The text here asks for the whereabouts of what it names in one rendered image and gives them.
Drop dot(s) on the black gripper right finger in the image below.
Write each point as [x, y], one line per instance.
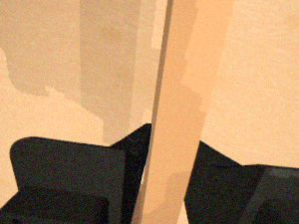
[222, 191]

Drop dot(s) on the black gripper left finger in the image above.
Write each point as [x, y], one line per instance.
[114, 171]

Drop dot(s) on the long wooden rail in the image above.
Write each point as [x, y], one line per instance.
[191, 47]

